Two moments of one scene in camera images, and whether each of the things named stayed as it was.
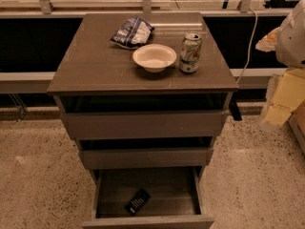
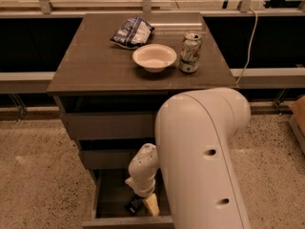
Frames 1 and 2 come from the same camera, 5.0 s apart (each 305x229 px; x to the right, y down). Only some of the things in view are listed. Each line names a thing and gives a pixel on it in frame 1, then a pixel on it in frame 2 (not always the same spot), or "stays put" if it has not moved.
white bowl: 154,57 stays put
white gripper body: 292,38 -> 144,188
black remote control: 137,202 stays put
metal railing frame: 36,22 stays put
